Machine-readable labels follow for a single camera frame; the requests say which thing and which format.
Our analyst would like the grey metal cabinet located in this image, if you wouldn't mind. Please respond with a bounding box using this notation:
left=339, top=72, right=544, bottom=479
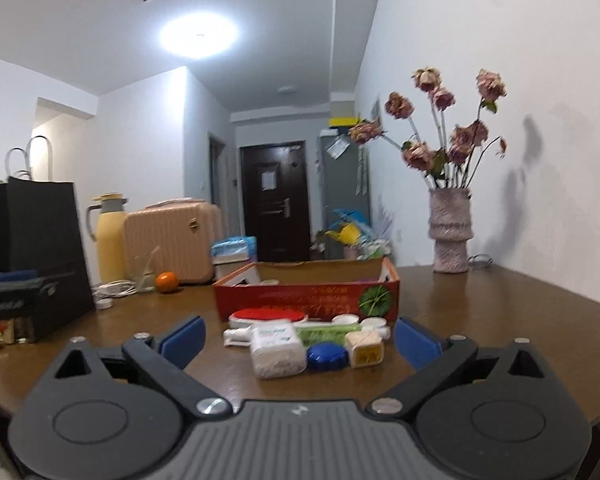
left=316, top=129, right=372, bottom=261

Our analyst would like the yellow and blue bag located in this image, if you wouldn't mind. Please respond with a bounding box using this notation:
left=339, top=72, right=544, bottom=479
left=326, top=207, right=372, bottom=250

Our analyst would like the round ceiling light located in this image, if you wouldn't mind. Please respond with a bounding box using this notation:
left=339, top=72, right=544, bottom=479
left=159, top=11, right=242, bottom=59

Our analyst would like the red and white lint brush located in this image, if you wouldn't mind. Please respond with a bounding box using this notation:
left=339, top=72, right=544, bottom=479
left=228, top=307, right=310, bottom=330

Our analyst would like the blue tissue pack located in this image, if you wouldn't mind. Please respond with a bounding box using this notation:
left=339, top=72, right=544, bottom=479
left=211, top=236, right=258, bottom=264

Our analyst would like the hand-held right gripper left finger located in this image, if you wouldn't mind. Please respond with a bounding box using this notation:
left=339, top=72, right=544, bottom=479
left=32, top=316, right=233, bottom=420

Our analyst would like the black paper bag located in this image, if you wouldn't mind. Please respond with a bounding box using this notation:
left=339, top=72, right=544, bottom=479
left=0, top=135, right=96, bottom=344

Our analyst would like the red cardboard box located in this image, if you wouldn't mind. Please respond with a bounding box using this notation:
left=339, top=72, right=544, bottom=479
left=212, top=258, right=400, bottom=322

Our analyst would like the dark brown door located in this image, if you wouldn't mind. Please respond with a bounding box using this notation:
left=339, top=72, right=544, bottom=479
left=239, top=141, right=311, bottom=263

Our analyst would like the yellow thermos jug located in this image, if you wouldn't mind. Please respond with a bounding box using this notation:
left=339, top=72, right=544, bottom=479
left=86, top=192, right=130, bottom=286

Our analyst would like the dried rose bouquet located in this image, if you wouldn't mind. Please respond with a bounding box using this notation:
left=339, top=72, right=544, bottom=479
left=348, top=66, right=509, bottom=192

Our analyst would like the small yellow cube container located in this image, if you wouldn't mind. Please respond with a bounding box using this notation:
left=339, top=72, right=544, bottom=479
left=344, top=329, right=384, bottom=370

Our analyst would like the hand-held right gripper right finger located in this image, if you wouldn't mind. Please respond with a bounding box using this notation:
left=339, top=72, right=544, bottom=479
left=367, top=317, right=567, bottom=417

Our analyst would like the black storage box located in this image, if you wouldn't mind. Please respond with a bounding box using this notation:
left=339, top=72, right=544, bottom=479
left=0, top=270, right=62, bottom=344

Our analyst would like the small white box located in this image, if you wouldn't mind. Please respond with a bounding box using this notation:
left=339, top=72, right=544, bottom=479
left=214, top=259, right=254, bottom=281

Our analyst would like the blue round lid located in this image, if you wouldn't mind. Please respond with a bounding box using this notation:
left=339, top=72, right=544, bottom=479
left=306, top=342, right=349, bottom=372

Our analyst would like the green and white tube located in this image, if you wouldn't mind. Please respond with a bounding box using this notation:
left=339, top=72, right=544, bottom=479
left=296, top=324, right=392, bottom=347

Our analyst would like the white labelled plastic bottle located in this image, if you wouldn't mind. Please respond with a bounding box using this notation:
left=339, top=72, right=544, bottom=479
left=250, top=322, right=309, bottom=380

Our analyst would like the pink textured vase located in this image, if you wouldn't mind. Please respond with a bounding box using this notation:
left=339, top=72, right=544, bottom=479
left=427, top=187, right=475, bottom=274

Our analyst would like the pink hard suitcase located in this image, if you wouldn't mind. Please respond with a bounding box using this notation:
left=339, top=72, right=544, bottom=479
left=123, top=199, right=221, bottom=286

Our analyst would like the clear drinking glass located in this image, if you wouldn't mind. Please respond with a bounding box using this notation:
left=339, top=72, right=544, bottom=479
left=132, top=246, right=162, bottom=294

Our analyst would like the white coiled cable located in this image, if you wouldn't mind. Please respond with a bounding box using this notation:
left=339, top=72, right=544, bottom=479
left=91, top=280, right=137, bottom=301

